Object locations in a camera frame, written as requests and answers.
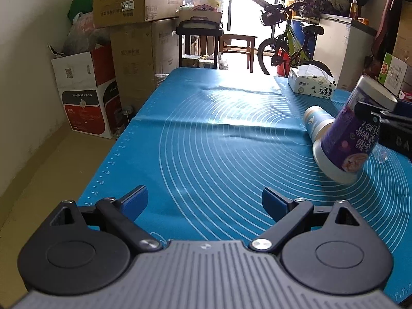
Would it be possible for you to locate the purple paper cup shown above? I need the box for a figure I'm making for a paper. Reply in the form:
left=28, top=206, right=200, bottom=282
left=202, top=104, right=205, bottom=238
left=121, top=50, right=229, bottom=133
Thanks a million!
left=313, top=75, right=397, bottom=185

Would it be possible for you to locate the clear plastic cup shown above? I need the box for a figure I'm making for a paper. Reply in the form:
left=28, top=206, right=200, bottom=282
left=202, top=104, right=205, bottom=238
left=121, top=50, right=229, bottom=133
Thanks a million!
left=372, top=144, right=392, bottom=163

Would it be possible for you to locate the blue white paper cup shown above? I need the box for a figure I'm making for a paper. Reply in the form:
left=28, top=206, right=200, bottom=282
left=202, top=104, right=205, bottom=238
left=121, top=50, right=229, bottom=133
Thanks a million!
left=303, top=106, right=334, bottom=143

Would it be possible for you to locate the green white carton box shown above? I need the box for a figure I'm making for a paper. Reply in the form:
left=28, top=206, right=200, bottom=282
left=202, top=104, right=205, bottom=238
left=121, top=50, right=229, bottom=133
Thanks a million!
left=378, top=53, right=411, bottom=96

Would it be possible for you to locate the white chest freezer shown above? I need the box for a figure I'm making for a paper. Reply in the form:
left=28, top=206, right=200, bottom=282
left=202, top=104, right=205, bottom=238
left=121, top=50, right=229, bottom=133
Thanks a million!
left=314, top=14, right=376, bottom=91

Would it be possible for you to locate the white tissue pack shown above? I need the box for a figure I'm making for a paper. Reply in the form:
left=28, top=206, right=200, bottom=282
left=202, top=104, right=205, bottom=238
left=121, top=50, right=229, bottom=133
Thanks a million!
left=288, top=64, right=336, bottom=100

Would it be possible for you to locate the blue silicone baking mat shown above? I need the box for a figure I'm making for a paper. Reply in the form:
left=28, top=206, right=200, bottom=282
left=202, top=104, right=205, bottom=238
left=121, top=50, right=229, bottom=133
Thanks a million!
left=78, top=68, right=411, bottom=302

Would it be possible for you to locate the orange drink bottle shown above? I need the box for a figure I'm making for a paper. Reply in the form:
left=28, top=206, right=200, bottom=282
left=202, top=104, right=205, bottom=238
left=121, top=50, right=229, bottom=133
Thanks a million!
left=349, top=0, right=359, bottom=20

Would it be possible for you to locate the green black bicycle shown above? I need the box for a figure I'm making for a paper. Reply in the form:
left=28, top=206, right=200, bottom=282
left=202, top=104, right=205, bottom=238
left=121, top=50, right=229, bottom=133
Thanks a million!
left=251, top=0, right=332, bottom=78

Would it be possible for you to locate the red white appliance box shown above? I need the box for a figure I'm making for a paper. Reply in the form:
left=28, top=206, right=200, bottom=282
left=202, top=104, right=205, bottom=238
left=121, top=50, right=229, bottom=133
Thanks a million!
left=52, top=44, right=124, bottom=139

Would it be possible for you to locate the tall brown cardboard box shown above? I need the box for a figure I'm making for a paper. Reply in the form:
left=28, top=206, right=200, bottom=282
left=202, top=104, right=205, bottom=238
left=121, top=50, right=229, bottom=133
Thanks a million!
left=109, top=19, right=181, bottom=112

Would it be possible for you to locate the wooden stool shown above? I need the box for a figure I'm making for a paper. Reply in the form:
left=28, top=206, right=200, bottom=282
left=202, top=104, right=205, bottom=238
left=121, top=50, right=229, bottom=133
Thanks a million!
left=219, top=33, right=257, bottom=73

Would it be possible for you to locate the black metal stand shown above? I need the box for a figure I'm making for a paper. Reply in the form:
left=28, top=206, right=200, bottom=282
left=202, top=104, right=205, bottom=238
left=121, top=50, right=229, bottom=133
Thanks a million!
left=176, top=19, right=224, bottom=69

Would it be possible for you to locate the green bag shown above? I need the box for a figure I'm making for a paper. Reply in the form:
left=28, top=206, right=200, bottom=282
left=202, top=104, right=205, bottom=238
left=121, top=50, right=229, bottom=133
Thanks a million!
left=67, top=0, right=93, bottom=22

